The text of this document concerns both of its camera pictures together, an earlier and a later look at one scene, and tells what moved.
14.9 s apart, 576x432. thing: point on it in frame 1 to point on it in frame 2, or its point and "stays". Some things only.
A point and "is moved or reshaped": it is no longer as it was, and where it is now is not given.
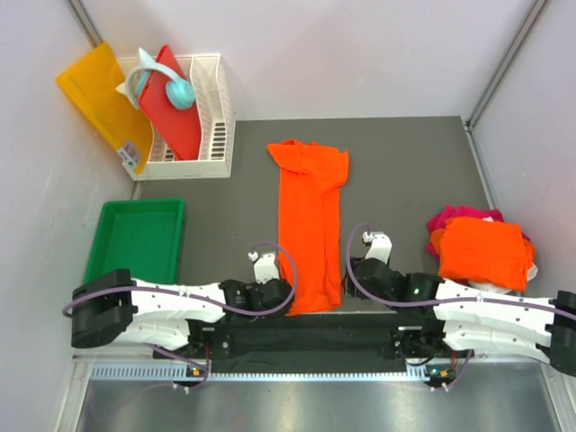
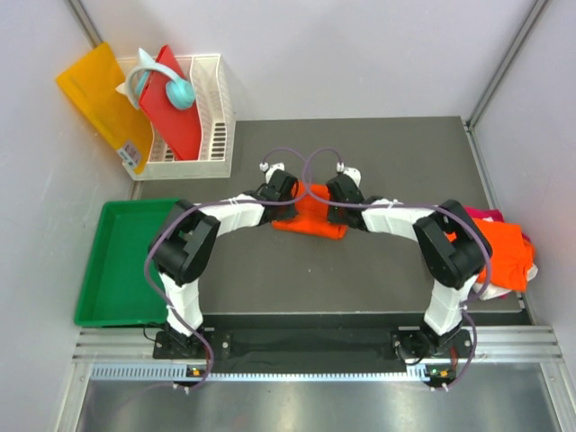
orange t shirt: [310, 181] is moved or reshaped
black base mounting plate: [313, 344] stays
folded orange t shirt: [487, 252] stays
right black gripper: [347, 290] to [332, 219]
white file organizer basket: [210, 76] stays
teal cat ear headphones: [179, 93] stays
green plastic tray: [146, 237] stays
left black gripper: [282, 311] to [289, 214]
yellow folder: [92, 84] stays
